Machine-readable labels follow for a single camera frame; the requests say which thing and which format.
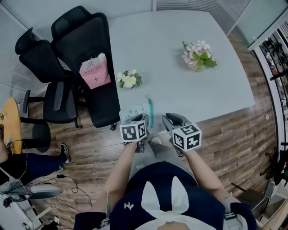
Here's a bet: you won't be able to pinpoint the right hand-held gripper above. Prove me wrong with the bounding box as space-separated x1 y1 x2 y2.
162 113 202 158

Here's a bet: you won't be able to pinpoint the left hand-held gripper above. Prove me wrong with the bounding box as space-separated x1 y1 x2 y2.
119 114 150 153

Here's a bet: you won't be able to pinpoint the teal pencil pouch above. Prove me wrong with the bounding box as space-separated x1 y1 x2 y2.
118 94 155 128

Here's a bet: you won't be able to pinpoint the person's left forearm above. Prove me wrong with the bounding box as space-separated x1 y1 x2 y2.
105 141 138 201

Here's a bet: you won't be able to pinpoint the person's right forearm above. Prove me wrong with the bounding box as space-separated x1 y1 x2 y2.
183 149 226 199

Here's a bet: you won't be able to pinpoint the person's grey trousers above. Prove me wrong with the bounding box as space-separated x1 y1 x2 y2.
129 140 194 181

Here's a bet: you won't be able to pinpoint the white flowers in pot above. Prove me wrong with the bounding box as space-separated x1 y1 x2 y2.
116 69 143 89

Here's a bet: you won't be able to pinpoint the pink paper bag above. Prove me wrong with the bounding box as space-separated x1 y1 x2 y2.
79 52 111 90

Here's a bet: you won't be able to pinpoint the pink flowers in pot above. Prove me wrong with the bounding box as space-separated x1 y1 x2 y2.
181 40 218 71

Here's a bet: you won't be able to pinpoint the person's navy shirt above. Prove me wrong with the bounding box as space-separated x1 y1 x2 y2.
74 161 257 230

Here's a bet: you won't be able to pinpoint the black mesh office chair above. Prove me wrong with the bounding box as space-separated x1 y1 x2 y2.
15 27 81 128
51 5 121 131

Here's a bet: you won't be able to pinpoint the black round stool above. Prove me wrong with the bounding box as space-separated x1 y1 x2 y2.
20 116 51 153

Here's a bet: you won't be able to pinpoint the grey chair with wooden legs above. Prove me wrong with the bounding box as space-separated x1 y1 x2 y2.
231 181 275 217

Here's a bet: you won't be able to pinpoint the black metal railing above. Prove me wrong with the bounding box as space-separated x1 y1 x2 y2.
247 22 288 144

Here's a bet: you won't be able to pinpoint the black swivel chair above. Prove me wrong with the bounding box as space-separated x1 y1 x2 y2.
260 146 288 186

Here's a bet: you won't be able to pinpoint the grey curved chair seat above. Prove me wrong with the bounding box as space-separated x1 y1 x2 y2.
29 183 64 200

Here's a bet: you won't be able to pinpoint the round yellow wooden table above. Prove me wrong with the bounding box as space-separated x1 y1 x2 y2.
0 97 23 155

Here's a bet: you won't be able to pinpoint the black power adapter cable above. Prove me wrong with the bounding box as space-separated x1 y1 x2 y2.
56 173 93 207

